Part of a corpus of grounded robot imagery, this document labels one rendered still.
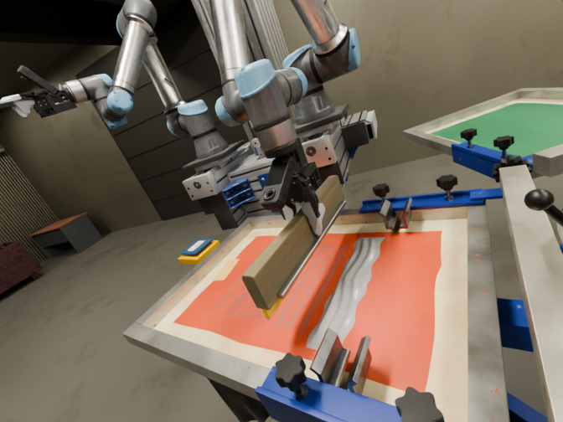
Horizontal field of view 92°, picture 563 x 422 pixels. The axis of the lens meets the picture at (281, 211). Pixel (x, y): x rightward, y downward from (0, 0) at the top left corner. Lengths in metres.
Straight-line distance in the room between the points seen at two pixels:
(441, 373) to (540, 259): 0.22
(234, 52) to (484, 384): 0.73
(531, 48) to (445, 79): 0.77
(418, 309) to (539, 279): 0.18
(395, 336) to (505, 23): 3.74
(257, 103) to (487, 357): 0.51
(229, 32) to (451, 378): 0.77
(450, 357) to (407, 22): 3.62
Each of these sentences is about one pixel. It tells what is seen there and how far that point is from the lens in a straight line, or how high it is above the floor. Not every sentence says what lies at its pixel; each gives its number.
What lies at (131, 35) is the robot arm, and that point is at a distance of 1.29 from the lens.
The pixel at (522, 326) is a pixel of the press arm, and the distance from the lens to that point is 0.62.
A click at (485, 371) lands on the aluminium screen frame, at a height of 0.99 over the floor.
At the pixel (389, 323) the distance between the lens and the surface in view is 0.57.
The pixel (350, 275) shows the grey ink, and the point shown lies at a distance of 0.68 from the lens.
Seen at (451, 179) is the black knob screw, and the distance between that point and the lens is 0.78.
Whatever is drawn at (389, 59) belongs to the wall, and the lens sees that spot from 3.87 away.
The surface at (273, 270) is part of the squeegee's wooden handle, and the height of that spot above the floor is 1.12.
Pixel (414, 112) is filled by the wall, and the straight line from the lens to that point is 3.95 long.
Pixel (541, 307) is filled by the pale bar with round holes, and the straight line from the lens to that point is 0.48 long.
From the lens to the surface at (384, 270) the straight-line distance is 0.68.
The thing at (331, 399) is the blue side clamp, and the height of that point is 1.00.
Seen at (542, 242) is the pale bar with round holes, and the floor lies 1.04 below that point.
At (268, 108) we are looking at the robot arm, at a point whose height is 1.37.
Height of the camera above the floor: 1.38
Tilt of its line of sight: 22 degrees down
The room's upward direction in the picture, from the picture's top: 22 degrees counter-clockwise
